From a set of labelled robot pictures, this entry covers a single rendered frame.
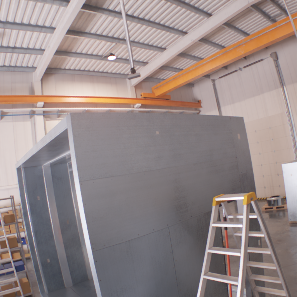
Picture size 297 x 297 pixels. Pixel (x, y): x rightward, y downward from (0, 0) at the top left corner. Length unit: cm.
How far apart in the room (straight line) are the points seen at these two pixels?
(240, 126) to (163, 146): 154
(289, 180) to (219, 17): 635
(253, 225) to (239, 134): 131
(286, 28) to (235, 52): 231
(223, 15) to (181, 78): 406
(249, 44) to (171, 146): 828
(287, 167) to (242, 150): 539
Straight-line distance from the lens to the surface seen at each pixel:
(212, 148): 299
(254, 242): 379
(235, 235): 258
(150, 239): 231
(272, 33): 1003
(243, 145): 361
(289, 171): 884
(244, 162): 358
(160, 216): 235
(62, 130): 222
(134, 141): 224
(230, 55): 1069
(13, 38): 973
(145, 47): 1099
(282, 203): 1187
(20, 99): 1058
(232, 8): 975
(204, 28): 1028
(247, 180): 359
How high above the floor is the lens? 265
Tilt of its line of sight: 4 degrees up
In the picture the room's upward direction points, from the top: 9 degrees counter-clockwise
